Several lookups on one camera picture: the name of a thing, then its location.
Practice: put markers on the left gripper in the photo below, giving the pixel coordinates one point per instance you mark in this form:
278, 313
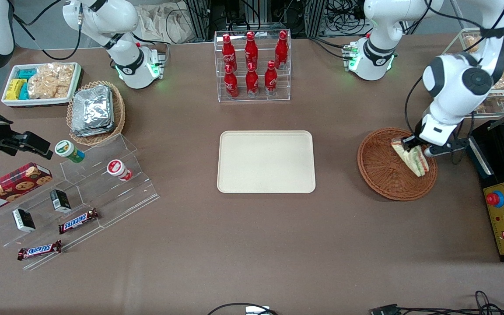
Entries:
410, 141

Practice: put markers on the triangle sandwich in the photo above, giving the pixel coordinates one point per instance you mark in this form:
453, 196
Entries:
416, 161

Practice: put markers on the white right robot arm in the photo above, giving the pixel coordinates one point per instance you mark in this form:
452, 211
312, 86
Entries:
125, 17

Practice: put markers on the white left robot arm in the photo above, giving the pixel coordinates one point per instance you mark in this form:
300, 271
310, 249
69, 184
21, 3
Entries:
453, 83

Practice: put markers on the round brown wicker basket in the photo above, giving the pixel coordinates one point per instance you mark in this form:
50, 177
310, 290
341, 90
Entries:
383, 175

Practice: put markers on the oval tan wicker basket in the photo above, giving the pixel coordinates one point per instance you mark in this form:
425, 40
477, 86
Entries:
118, 109

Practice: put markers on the cream plastic tray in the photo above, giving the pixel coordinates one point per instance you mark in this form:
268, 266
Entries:
265, 162

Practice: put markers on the green lid snack cup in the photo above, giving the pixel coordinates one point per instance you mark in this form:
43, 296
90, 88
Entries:
69, 151

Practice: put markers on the white rectangular snack bin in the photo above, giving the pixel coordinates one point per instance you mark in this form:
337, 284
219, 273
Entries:
37, 103

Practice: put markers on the red tartan cookie box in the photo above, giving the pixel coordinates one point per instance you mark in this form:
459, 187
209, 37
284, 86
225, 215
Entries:
11, 188

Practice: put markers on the teal snack packet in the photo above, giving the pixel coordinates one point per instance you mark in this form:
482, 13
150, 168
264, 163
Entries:
27, 73
24, 91

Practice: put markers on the clear bag of rice snacks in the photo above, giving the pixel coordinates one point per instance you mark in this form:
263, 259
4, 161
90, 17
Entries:
46, 89
57, 72

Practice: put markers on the yellow snack packet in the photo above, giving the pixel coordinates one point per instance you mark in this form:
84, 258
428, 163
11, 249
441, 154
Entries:
13, 89

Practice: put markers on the small black box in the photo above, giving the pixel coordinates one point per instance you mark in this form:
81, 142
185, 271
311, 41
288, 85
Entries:
61, 201
23, 220

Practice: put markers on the silver foil wrapped pack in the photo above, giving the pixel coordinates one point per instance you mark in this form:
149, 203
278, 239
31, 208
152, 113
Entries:
92, 111

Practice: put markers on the red lid snack cup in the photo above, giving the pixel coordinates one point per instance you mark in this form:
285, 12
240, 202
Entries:
118, 169

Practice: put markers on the brown Snickers bar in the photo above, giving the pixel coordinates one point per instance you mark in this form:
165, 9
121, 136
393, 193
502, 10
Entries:
39, 250
78, 221

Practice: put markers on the red emergency stop button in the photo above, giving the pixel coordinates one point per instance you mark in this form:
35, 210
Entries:
494, 199

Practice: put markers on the clear acrylic step display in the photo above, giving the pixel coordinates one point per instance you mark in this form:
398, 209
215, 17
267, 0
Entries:
116, 197

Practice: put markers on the red cola bottle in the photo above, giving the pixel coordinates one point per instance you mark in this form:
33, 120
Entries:
251, 48
231, 83
229, 52
271, 78
252, 81
281, 48

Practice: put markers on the beige crumpled bag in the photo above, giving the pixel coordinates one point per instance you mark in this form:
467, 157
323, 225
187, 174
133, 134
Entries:
164, 22

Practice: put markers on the clear acrylic bottle rack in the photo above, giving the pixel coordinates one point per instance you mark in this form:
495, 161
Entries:
221, 98

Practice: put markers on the small white device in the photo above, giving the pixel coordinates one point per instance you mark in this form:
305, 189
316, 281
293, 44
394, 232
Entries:
257, 311

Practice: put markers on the aluminium frame post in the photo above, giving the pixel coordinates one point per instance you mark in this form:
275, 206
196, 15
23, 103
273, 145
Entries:
197, 17
315, 17

